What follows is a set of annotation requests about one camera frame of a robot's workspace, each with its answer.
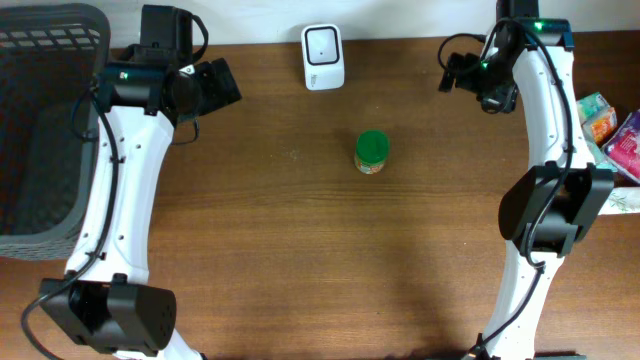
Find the green lid jar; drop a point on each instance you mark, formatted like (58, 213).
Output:
(371, 152)

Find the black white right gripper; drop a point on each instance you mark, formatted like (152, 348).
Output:
(454, 70)

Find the red purple tissue pack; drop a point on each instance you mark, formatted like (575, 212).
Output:
(622, 149)

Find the orange tissue packet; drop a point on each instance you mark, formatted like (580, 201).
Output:
(601, 125)

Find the white tube gold cap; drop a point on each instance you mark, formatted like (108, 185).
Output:
(622, 200)

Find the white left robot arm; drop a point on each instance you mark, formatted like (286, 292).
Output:
(104, 300)

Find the teal tissue packet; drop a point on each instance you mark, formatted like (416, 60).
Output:
(590, 106)

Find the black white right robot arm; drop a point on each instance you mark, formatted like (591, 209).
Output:
(527, 59)

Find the teal toilet tissue wipes pack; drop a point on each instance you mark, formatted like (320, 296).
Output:
(600, 160)

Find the grey plastic mesh basket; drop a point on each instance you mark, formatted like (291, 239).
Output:
(49, 55)

